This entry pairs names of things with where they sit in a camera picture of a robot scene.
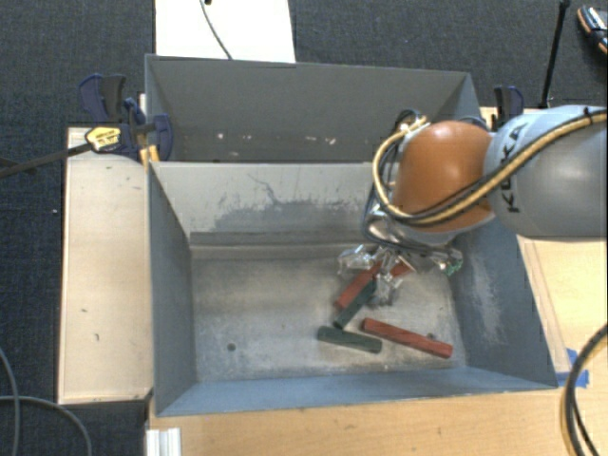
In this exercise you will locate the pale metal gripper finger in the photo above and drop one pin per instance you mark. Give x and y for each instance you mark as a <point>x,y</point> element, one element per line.
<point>387,285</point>
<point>354,260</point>

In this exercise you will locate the red-brown flat block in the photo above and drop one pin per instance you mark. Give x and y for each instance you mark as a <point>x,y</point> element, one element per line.
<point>408,338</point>
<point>351,292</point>

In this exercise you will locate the dark green flat block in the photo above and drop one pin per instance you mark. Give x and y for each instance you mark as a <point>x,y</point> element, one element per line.
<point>349,339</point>
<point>354,309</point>

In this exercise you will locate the grey metal bin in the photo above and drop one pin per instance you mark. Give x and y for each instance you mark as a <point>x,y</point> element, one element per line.
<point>266,302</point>

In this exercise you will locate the pale wood board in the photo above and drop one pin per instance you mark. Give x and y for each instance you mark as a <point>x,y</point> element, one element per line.
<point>104,278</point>

